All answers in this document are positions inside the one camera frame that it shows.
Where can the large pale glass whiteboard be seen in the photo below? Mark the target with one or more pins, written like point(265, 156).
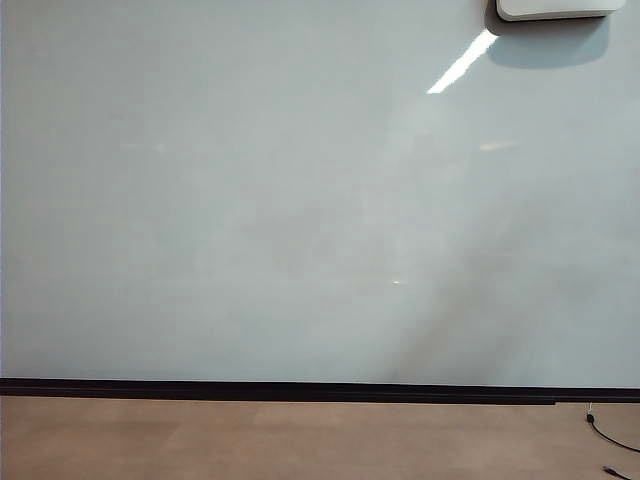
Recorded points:
point(250, 200)

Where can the white plastic pen shelf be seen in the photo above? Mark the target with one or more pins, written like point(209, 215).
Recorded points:
point(555, 9)

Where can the black table edge rail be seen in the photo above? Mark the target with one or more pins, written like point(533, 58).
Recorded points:
point(300, 392)

